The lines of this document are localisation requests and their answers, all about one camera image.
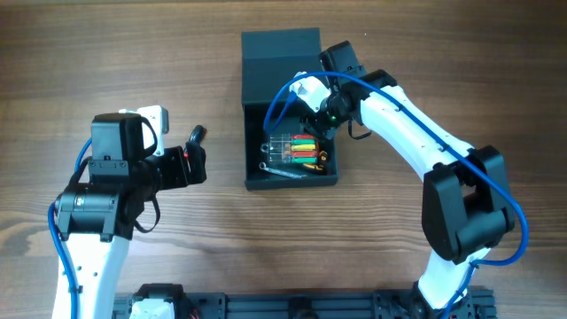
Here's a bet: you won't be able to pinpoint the red black handled screwdriver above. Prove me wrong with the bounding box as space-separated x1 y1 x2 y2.
189 125 206 144

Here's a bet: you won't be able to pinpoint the silver metal wrench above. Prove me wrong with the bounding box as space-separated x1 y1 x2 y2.
259 162 307 179

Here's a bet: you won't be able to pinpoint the orange black needle-nose pliers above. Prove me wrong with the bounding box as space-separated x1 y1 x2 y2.
302 151 329 175

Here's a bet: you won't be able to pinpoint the clear case coloured screwdrivers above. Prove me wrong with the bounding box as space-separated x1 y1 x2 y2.
260 134 319 164

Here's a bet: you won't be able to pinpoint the dark green open box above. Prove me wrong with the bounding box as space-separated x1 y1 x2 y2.
241 28 339 191

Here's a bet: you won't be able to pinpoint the left blue cable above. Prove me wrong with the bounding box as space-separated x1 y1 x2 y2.
47 136 93 319

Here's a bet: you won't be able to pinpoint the right blue cable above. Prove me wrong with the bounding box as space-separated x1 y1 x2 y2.
262 70 531 319

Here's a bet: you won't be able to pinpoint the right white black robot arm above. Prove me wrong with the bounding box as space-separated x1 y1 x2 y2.
287 42 526 318

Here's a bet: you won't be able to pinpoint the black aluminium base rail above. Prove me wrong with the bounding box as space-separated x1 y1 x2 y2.
113 288 497 319

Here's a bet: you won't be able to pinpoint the blue cable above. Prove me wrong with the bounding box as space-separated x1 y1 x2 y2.
262 70 531 319
47 136 93 319

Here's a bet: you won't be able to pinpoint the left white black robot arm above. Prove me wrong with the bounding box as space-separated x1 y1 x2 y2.
48 112 206 318

